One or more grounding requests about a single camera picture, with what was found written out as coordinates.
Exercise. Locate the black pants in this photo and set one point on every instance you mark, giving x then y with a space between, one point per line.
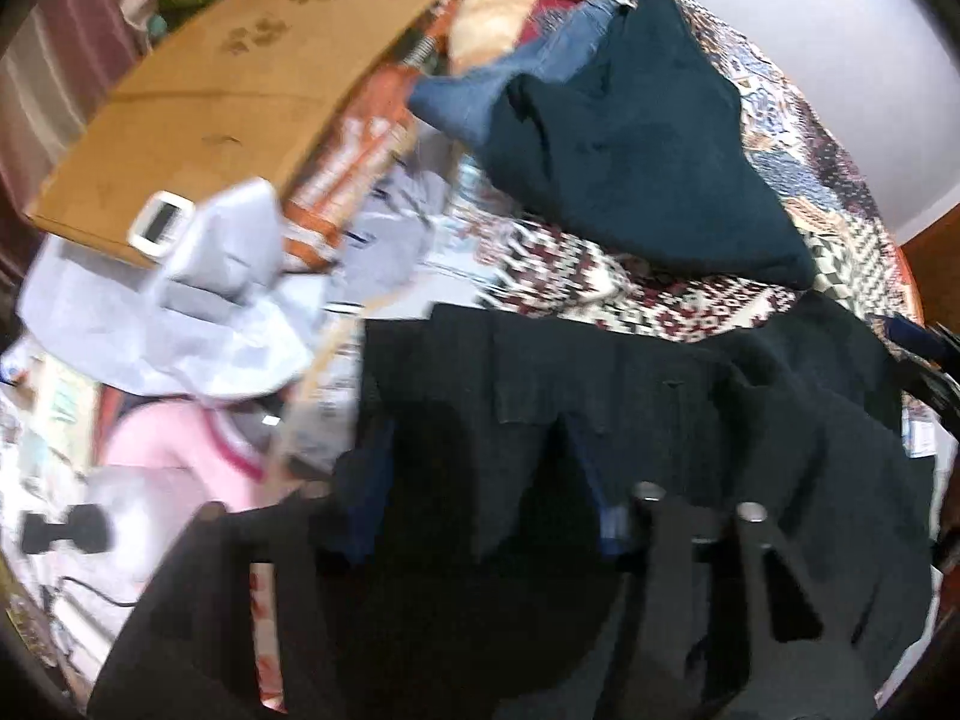
485 595

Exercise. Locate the black charger plug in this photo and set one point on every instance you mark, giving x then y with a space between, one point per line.
85 526

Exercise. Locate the white digital clock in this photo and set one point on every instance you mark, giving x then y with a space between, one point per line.
160 224

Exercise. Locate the white cloth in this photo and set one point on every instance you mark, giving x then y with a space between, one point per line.
219 318

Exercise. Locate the blue denim jeans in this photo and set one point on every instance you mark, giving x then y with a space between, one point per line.
461 106

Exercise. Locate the pink striped curtain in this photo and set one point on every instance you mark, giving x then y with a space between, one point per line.
59 60

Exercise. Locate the dark teal folded garment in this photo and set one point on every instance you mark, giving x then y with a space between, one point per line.
641 152

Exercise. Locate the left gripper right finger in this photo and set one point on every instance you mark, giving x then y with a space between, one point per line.
718 617

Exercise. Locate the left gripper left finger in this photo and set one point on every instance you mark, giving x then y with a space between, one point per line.
188 649

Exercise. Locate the pink garment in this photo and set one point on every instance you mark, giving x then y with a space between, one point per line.
223 448

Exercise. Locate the wooden lap desk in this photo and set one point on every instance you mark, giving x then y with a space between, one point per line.
244 89

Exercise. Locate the brown wooden door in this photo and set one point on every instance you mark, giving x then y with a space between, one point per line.
934 259

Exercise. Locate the patchwork patterned bedspread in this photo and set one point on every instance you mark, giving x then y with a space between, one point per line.
816 183

